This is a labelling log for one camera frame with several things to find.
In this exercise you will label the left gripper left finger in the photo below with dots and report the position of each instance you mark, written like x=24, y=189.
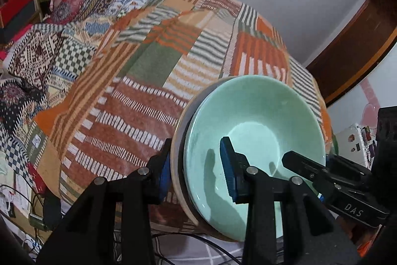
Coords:
x=85, y=234

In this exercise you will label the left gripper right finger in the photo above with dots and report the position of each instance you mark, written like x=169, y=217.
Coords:
x=311, y=235

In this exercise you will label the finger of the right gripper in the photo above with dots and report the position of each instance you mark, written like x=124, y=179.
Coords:
x=345, y=168
x=319, y=177

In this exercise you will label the green bowl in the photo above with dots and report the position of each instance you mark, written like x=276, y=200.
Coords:
x=264, y=118

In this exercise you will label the pink bowl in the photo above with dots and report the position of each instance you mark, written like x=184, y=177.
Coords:
x=177, y=156

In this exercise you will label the striped patchwork blanket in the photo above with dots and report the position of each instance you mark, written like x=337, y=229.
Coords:
x=138, y=63

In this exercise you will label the patterned quilt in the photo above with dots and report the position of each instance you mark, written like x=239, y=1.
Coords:
x=40, y=68

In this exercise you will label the red box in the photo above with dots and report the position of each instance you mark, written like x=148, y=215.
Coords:
x=10, y=9

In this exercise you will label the wooden door frame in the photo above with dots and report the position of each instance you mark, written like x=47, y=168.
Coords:
x=356, y=50

